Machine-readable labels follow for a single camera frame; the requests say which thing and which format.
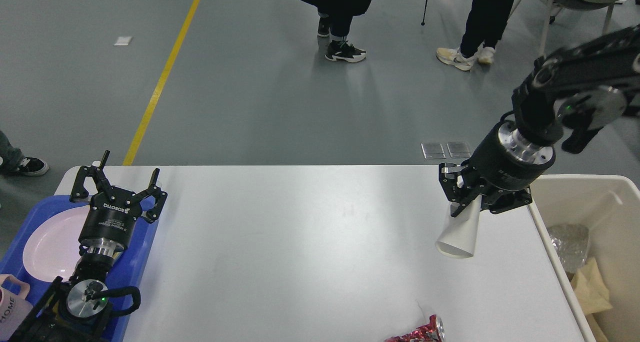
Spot beige plastic bin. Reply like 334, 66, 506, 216
528, 175, 640, 341

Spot pink plate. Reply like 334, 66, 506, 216
22, 205, 90, 282

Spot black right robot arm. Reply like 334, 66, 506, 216
438, 26, 640, 217

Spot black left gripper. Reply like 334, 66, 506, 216
69, 150, 168, 252

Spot crushed red can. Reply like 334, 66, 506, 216
384, 314, 446, 341

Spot brown paper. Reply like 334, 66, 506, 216
570, 257, 613, 315

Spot brown paper bag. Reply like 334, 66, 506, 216
585, 314, 610, 342

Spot pink HOME mug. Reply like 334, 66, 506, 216
0, 274, 33, 341

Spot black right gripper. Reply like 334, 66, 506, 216
438, 121, 556, 217

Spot person in tan sneakers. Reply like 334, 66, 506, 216
436, 0, 514, 71

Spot right metal floor plate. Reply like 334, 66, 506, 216
446, 142, 471, 159

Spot metal floor plate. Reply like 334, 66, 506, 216
446, 142, 471, 159
421, 143, 447, 160

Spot blue plastic tray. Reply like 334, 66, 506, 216
0, 194, 162, 342

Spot left metal floor plate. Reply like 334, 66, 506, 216
421, 143, 447, 160

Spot white paper cup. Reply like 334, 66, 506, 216
435, 195, 482, 258

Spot person in black coat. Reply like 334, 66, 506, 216
300, 0, 372, 62

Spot aluminium foil sheet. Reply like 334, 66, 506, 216
546, 224, 591, 274

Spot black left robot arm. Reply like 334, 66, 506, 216
8, 151, 169, 341

